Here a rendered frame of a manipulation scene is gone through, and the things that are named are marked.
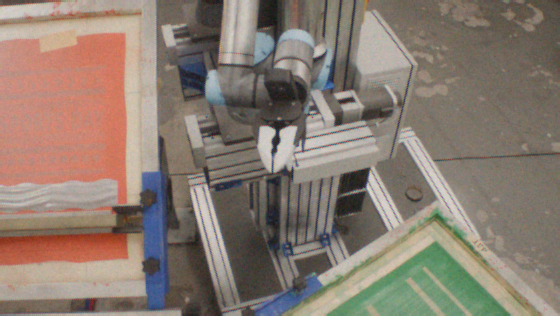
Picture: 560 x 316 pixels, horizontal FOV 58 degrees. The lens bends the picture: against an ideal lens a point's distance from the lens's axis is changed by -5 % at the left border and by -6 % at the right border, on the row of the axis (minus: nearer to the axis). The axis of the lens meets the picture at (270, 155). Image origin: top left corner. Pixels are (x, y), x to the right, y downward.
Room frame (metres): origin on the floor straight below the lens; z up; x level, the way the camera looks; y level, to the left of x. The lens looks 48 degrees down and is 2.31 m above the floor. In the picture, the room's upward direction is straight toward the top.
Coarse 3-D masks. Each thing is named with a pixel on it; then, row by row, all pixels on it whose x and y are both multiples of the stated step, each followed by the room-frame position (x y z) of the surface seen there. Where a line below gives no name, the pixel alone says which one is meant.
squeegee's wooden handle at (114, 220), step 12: (72, 216) 0.70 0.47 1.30; (84, 216) 0.70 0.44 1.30; (96, 216) 0.70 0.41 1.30; (108, 216) 0.70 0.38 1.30; (120, 216) 0.73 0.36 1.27; (0, 228) 0.67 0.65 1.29; (12, 228) 0.67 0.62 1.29; (24, 228) 0.67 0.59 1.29; (36, 228) 0.68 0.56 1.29; (48, 228) 0.68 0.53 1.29; (60, 228) 0.68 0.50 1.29; (72, 228) 0.68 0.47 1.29; (96, 228) 0.71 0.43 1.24
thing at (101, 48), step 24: (72, 48) 1.15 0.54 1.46; (96, 48) 1.15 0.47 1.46; (120, 48) 1.15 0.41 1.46; (120, 72) 1.09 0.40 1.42; (120, 96) 1.03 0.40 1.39; (120, 120) 0.98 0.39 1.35; (120, 144) 0.92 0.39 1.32; (120, 168) 0.87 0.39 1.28; (120, 192) 0.82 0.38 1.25; (72, 240) 0.71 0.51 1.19; (96, 240) 0.71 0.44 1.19; (120, 240) 0.71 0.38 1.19
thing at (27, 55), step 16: (0, 48) 1.15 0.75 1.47; (16, 48) 1.15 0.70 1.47; (32, 48) 1.15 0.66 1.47; (0, 64) 1.11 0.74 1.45; (16, 64) 1.11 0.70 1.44; (32, 64) 1.11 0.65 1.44; (48, 64) 1.11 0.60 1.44; (0, 240) 0.70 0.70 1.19; (16, 240) 0.70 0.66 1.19; (32, 240) 0.71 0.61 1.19; (48, 240) 0.71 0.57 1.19; (0, 256) 0.67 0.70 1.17; (16, 256) 0.67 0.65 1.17; (32, 256) 0.67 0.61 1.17; (48, 256) 0.67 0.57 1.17
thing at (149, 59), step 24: (96, 0) 1.24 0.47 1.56; (120, 0) 1.24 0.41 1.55; (144, 0) 1.24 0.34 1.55; (144, 24) 1.18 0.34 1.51; (144, 48) 1.12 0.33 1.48; (144, 72) 1.06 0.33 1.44; (144, 96) 1.01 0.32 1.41; (144, 120) 0.95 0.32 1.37; (144, 144) 0.90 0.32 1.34; (144, 168) 0.85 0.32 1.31; (0, 288) 0.58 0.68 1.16; (24, 288) 0.58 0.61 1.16; (48, 288) 0.59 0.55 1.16; (72, 288) 0.59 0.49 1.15; (96, 288) 0.59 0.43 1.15; (120, 288) 0.60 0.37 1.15; (144, 288) 0.60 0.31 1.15
